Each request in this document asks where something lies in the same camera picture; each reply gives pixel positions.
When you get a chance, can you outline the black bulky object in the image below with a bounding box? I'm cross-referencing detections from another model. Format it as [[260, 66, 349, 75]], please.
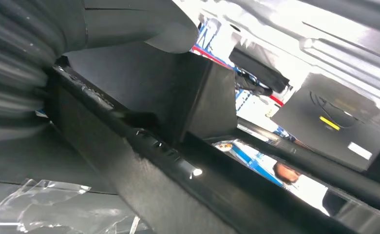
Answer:
[[228, 47, 290, 97]]

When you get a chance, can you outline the person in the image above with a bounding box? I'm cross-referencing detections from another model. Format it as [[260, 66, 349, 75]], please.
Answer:
[[272, 162, 331, 216]]

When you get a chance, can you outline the dark grey laptop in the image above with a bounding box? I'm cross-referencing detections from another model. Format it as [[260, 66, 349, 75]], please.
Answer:
[[270, 72, 380, 173]]

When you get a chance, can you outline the stamped sheet metal plate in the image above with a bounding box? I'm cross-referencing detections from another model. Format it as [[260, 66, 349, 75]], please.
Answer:
[[173, 0, 380, 117]]

